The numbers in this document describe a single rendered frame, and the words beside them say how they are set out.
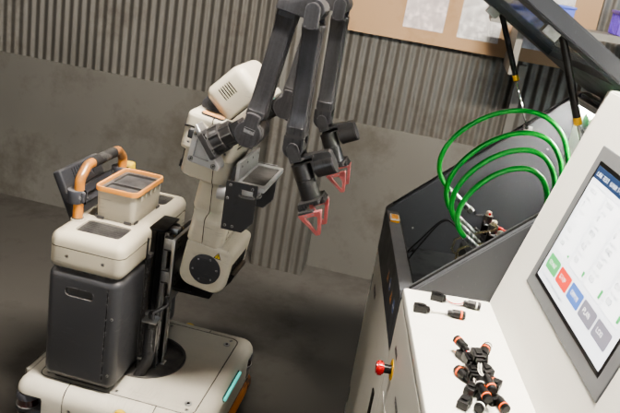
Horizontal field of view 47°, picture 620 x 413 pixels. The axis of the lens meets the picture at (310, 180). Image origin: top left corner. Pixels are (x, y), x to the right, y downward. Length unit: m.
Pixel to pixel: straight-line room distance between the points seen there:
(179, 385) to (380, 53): 2.11
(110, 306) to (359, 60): 2.11
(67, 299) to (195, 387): 0.53
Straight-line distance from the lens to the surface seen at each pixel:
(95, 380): 2.48
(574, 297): 1.48
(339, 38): 2.34
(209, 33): 4.06
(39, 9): 4.51
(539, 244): 1.72
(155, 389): 2.52
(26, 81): 4.60
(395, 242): 2.17
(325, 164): 1.96
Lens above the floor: 1.73
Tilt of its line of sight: 18 degrees down
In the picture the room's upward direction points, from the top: 9 degrees clockwise
